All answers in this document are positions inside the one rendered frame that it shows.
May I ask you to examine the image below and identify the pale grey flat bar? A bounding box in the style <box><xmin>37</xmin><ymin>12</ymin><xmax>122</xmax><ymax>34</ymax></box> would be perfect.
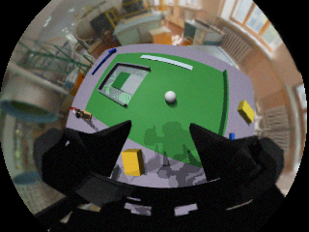
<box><xmin>142</xmin><ymin>55</ymin><xmax>193</xmax><ymax>71</ymax></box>

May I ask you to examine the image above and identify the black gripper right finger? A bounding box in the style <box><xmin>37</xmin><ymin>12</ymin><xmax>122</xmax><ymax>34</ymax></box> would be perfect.
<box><xmin>189</xmin><ymin>123</ymin><xmax>258</xmax><ymax>182</ymax></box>

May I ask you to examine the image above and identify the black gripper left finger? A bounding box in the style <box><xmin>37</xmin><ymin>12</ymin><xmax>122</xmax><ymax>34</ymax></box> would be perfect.
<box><xmin>63</xmin><ymin>120</ymin><xmax>132</xmax><ymax>178</ymax></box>

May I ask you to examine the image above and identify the white golf ball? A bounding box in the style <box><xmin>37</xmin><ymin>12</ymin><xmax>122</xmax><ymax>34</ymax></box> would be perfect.
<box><xmin>163</xmin><ymin>90</ymin><xmax>177</xmax><ymax>103</ymax></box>

